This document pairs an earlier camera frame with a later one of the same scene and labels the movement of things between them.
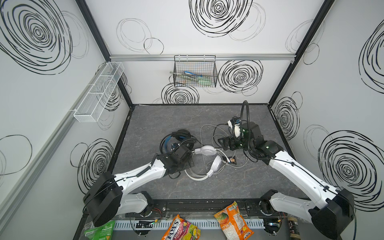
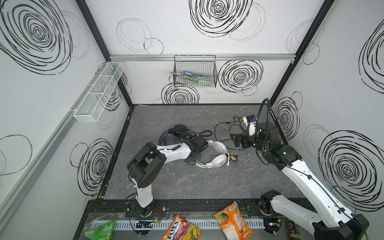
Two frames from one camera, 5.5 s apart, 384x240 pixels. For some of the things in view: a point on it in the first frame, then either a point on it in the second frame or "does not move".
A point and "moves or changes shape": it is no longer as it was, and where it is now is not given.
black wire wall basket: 195,71 does not move
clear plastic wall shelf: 91,109 does not move
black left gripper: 186,154 -> 199,143
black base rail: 199,208 does not move
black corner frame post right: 310,33 does not move
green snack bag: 104,232 does not move
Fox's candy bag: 180,229 does not move
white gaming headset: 216,163 moves or changes shape
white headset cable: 228,161 -> 232,159
